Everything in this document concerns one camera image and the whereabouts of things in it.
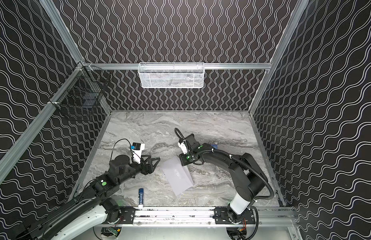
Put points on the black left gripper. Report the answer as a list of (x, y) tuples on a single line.
[(147, 165)]

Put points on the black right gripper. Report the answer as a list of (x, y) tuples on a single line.
[(188, 151)]

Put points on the white envelope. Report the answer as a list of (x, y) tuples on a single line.
[(177, 175)]

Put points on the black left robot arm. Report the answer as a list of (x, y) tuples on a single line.
[(96, 193)]

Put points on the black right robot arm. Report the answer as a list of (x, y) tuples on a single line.
[(250, 182)]

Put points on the blue white glue stick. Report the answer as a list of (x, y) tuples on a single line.
[(140, 198)]

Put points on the aluminium back crossbar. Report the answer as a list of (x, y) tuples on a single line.
[(233, 66)]

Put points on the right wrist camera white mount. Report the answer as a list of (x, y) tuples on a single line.
[(182, 144)]

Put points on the white wire mesh basket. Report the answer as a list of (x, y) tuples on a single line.
[(171, 75)]

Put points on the black wire basket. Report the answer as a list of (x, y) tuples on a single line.
[(81, 101)]

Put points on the aluminium left side rail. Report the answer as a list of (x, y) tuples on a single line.
[(13, 155)]

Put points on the aluminium corner post left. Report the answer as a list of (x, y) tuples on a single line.
[(60, 26)]

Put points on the aluminium corner post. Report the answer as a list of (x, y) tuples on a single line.
[(281, 47), (60, 26)]

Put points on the aluminium corner post right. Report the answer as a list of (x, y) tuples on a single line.
[(281, 47)]

